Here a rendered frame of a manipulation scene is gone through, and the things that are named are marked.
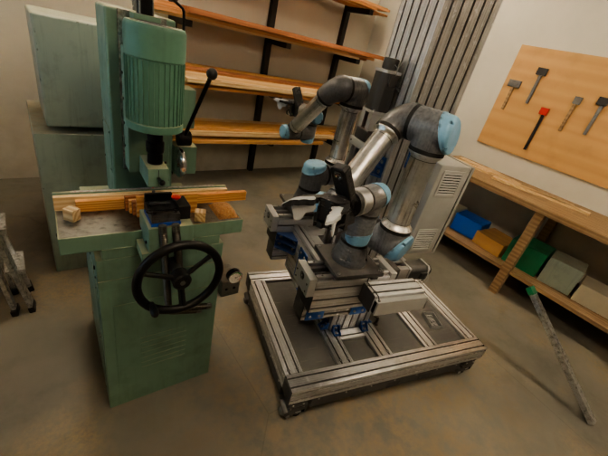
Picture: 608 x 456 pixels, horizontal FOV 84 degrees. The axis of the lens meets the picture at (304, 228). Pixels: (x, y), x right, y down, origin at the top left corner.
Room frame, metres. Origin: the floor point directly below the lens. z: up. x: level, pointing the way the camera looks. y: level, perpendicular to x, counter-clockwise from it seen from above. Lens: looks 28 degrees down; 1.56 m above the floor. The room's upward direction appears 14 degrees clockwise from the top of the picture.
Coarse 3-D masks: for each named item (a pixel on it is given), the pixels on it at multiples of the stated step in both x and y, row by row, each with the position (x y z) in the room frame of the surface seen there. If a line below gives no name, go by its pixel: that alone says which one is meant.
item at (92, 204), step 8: (208, 192) 1.24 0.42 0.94; (216, 192) 1.26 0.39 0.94; (224, 192) 1.28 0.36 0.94; (232, 192) 1.29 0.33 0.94; (240, 192) 1.31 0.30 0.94; (80, 200) 0.95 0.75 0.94; (88, 200) 0.96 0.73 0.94; (96, 200) 0.97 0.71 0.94; (104, 200) 0.98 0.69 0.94; (112, 200) 1.00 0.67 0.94; (120, 200) 1.02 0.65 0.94; (200, 200) 1.20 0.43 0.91; (208, 200) 1.22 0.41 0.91; (216, 200) 1.25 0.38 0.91; (224, 200) 1.27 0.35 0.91; (232, 200) 1.29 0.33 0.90; (240, 200) 1.32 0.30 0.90; (80, 208) 0.94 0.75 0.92; (88, 208) 0.95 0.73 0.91; (96, 208) 0.97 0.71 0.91; (104, 208) 0.98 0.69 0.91; (112, 208) 1.00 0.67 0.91; (120, 208) 1.01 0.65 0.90
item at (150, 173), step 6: (144, 156) 1.14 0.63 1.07; (144, 162) 1.09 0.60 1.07; (144, 168) 1.08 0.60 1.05; (150, 168) 1.05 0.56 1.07; (156, 168) 1.06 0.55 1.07; (162, 168) 1.07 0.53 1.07; (144, 174) 1.08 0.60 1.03; (150, 174) 1.04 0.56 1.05; (156, 174) 1.05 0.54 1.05; (162, 174) 1.07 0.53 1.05; (168, 174) 1.09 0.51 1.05; (150, 180) 1.04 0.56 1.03; (156, 180) 1.05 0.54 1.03; (168, 180) 1.10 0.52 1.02; (150, 186) 1.04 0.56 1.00; (156, 186) 1.06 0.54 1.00
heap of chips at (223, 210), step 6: (210, 204) 1.21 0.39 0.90; (216, 204) 1.18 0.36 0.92; (222, 204) 1.18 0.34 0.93; (228, 204) 1.20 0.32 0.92; (216, 210) 1.15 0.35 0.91; (222, 210) 1.15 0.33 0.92; (228, 210) 1.16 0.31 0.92; (222, 216) 1.13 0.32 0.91; (228, 216) 1.14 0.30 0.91; (234, 216) 1.16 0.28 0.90
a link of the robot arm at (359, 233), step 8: (360, 216) 0.88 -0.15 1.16; (352, 224) 0.89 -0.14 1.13; (360, 224) 0.87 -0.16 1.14; (368, 224) 0.87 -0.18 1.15; (352, 232) 0.88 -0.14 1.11; (360, 232) 0.87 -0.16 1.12; (368, 232) 0.88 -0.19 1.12; (352, 240) 0.88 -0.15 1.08; (360, 240) 0.87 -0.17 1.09; (368, 240) 0.89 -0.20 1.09
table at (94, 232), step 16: (208, 208) 1.18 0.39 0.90; (64, 224) 0.85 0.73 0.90; (80, 224) 0.87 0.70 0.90; (96, 224) 0.89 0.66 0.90; (112, 224) 0.91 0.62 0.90; (128, 224) 0.93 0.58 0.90; (208, 224) 1.07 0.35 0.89; (224, 224) 1.11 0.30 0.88; (240, 224) 1.16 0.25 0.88; (64, 240) 0.78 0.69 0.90; (80, 240) 0.81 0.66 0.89; (96, 240) 0.84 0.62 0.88; (112, 240) 0.86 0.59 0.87; (128, 240) 0.90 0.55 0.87; (144, 256) 0.84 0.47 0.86
